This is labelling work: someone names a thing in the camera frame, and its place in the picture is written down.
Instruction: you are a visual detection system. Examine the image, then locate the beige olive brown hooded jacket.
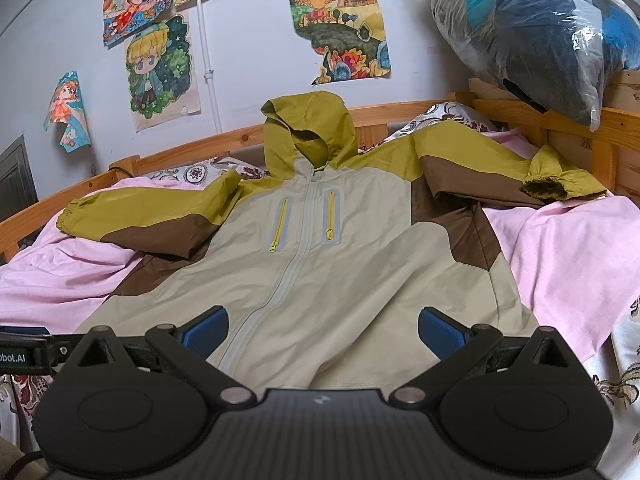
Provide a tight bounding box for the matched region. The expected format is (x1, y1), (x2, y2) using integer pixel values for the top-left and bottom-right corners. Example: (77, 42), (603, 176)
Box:
(56, 92), (604, 392)

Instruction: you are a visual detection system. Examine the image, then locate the floral patterned quilt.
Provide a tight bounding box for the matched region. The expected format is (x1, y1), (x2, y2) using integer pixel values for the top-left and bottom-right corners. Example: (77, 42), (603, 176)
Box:
(8, 102), (632, 479)

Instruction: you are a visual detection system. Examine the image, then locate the white wall pipe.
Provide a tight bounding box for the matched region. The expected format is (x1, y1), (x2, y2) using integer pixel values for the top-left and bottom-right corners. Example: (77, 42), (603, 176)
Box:
(196, 0), (222, 134)

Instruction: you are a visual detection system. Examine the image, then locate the blond anime boy poster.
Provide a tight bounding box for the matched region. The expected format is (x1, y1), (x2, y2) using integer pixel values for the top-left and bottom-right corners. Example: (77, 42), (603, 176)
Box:
(125, 13), (201, 132)

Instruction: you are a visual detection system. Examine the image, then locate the plastic bag of clothes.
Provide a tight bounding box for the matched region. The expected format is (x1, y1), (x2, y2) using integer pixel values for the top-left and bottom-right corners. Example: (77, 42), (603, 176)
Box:
(430, 0), (639, 130)

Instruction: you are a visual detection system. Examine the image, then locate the dark wall panel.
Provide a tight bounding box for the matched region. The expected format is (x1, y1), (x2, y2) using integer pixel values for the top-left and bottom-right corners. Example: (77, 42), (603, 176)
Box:
(0, 136), (38, 221)

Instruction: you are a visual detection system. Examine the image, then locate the landscape drawing poster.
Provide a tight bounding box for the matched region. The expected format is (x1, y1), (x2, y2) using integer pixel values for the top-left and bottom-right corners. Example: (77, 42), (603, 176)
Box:
(288, 0), (392, 86)

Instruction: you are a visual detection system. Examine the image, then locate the wooden bed frame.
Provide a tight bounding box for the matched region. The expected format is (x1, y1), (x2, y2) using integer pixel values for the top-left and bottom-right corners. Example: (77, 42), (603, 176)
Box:
(1, 91), (639, 263)

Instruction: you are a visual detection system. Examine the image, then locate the red-haired anime girl poster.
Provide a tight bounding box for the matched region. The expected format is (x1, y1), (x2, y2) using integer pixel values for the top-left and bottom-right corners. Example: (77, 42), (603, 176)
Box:
(102, 0), (172, 48)

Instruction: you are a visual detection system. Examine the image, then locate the small curled anime poster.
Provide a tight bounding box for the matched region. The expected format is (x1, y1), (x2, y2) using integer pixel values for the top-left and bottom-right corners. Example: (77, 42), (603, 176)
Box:
(43, 70), (91, 153)

